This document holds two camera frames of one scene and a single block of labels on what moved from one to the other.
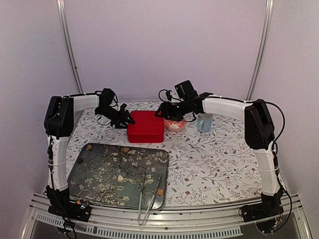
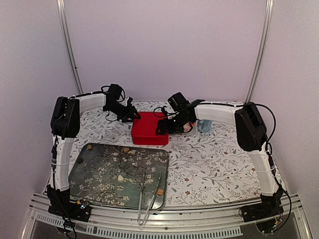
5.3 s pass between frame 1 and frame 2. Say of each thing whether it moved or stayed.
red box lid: moved
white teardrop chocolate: stayed
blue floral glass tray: stayed
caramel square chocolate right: stayed
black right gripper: moved
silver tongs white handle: stayed
